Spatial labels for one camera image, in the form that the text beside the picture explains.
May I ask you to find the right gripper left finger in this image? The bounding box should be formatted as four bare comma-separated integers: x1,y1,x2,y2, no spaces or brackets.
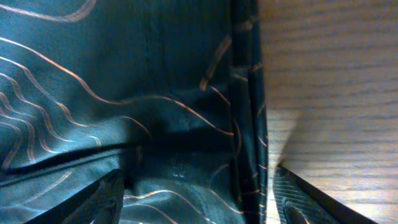
25,169,124,224

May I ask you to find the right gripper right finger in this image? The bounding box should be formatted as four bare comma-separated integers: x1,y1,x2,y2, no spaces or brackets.
273,166,376,224

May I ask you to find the black orange-patterned jersey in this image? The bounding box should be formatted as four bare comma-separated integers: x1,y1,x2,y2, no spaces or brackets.
1,0,267,223

